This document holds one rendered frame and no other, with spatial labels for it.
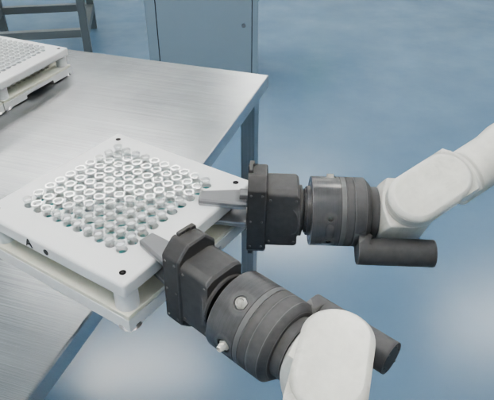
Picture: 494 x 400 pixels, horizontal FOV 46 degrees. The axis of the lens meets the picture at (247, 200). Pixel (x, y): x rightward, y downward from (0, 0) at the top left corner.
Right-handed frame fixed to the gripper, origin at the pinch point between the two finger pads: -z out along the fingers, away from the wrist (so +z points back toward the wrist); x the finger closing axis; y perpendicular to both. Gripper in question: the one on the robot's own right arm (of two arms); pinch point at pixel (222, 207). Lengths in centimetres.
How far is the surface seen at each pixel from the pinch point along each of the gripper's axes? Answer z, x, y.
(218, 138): -4, 18, 50
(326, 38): 51, 107, 353
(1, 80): -55, 12, 62
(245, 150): 1, 39, 80
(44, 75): -50, 17, 76
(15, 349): -27.3, 18.1, -9.0
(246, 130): 1, 33, 79
